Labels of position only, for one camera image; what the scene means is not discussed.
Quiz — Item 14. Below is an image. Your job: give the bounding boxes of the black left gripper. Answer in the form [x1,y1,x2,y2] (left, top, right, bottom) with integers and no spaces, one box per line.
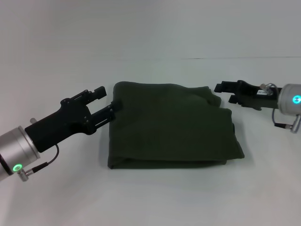
[24,86,124,153]

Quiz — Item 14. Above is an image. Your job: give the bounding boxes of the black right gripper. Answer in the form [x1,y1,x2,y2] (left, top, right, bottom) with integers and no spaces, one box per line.
[214,80,283,112]

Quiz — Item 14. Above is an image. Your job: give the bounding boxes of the dark green FREE t-shirt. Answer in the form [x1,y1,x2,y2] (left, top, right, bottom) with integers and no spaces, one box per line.
[107,81,245,170]

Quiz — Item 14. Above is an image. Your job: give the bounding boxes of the right wrist cable with plug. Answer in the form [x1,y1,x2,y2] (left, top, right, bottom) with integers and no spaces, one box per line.
[258,82,301,134]

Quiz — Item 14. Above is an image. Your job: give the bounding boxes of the wrist cable with plug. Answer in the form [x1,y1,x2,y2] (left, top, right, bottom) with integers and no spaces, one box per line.
[258,82,301,134]
[15,143,60,183]

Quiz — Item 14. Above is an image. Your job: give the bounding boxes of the left wrist cable with plug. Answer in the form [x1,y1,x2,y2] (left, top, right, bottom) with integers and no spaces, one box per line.
[15,143,60,183]

